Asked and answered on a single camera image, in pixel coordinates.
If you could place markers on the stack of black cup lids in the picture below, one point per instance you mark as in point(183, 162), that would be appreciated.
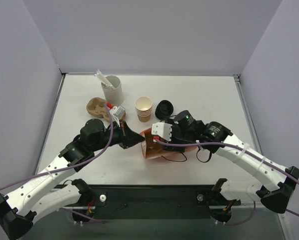
point(164, 109)

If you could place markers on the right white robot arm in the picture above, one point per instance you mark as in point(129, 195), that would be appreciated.
point(275, 183)

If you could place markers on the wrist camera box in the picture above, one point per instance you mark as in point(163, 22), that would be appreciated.
point(162, 130)
point(117, 113)

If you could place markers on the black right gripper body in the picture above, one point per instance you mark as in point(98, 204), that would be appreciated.
point(170, 146)

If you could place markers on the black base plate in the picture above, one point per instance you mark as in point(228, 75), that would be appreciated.
point(151, 202)

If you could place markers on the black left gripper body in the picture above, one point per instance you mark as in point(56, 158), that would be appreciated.
point(124, 135)

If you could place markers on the stack of brown paper cups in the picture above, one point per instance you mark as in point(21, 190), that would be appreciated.
point(143, 107)

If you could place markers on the orange paper takeout bag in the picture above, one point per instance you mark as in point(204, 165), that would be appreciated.
point(169, 156)

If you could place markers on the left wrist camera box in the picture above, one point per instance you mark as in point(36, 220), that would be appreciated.
point(117, 113)

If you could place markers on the white wrapped stirrers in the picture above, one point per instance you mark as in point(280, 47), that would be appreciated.
point(104, 80)

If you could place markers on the brown pulp cup carrier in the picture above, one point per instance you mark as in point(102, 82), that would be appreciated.
point(154, 148)
point(96, 108)

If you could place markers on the white cylindrical holder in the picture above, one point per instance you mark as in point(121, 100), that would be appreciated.
point(113, 95)

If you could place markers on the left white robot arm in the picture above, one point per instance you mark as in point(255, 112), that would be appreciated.
point(21, 208)

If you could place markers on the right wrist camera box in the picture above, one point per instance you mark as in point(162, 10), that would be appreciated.
point(162, 130)

